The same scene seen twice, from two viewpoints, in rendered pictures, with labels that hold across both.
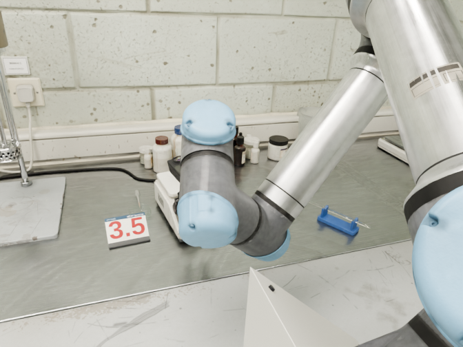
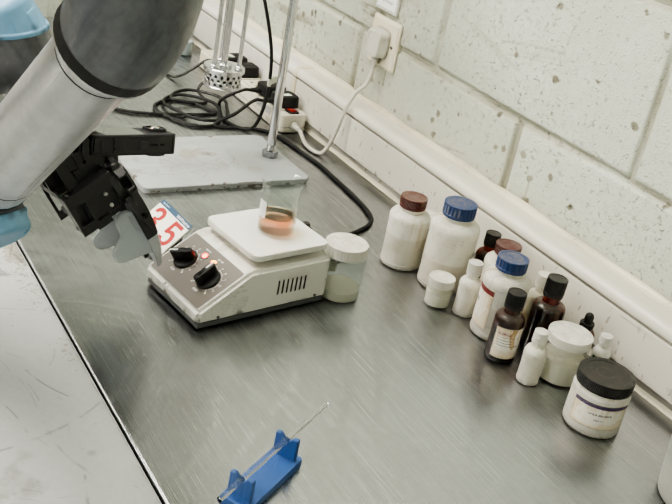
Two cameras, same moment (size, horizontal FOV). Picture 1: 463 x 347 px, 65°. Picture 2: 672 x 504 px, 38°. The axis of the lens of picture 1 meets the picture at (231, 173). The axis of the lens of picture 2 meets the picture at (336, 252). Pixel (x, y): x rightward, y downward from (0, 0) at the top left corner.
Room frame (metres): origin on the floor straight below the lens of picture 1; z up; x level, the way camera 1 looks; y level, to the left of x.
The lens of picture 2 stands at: (0.59, -1.00, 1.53)
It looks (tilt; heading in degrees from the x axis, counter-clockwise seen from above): 26 degrees down; 74
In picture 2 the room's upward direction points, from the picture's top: 11 degrees clockwise
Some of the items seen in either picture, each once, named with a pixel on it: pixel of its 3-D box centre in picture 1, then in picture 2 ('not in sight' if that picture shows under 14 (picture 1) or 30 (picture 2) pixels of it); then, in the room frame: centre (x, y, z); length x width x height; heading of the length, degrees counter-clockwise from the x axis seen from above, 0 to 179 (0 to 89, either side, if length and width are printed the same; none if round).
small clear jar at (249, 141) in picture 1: (251, 147); (564, 354); (1.17, -0.06, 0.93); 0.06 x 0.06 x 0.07
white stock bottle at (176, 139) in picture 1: (182, 146); (450, 243); (1.08, 0.16, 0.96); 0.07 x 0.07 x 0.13
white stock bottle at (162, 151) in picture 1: (162, 153); (407, 229); (1.03, 0.22, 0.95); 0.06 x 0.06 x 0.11
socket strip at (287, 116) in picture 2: not in sight; (249, 87); (0.88, 0.91, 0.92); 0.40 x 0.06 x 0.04; 110
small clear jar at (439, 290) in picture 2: not in sight; (439, 290); (1.06, 0.10, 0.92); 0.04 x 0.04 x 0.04
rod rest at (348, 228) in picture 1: (338, 219); (263, 469); (0.77, -0.27, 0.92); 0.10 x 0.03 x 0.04; 50
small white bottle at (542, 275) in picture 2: not in sight; (537, 301); (1.18, 0.05, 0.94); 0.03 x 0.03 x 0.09
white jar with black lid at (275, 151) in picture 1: (278, 148); (598, 397); (1.18, -0.16, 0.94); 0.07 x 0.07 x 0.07
